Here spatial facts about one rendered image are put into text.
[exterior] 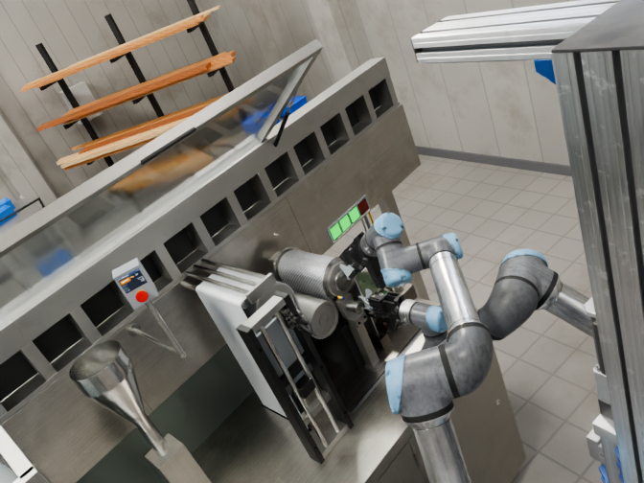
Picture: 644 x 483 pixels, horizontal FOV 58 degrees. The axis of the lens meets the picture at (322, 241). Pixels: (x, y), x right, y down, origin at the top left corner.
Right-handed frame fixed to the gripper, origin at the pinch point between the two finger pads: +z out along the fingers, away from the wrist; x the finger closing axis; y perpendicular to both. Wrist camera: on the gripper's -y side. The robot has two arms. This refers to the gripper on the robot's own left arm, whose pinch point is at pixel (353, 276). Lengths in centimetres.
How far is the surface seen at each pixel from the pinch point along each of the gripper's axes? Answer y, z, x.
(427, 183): 15, 214, -243
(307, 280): 10.0, 8.9, 8.0
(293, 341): -1.4, -9.7, 33.9
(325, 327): -5.1, 9.9, 14.9
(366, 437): -37.1, 10.4, 30.9
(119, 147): 274, 375, -133
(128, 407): 17, 0, 75
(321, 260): 11.1, 3.7, 1.7
